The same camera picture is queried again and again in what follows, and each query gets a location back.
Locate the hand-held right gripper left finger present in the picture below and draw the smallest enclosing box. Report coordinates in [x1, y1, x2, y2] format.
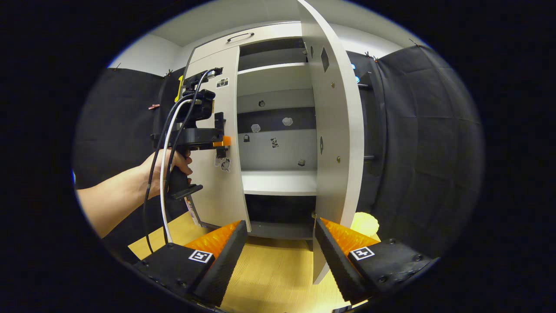
[135, 220, 248, 307]

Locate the beige cabinet door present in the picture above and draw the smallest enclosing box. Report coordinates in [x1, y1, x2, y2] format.
[185, 46, 252, 233]
[298, 0, 386, 285]

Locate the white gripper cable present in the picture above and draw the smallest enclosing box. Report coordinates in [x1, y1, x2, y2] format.
[159, 98, 194, 244]

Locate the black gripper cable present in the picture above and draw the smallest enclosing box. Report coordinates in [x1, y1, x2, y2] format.
[142, 67, 218, 255]

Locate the grey double-door shoe cabinet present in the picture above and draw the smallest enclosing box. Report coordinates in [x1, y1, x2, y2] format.
[185, 22, 322, 240]

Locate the yellow ribbed round object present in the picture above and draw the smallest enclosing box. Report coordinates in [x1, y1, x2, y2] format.
[351, 212, 380, 237]

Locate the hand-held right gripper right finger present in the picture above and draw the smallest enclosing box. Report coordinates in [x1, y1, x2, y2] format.
[314, 217, 436, 304]

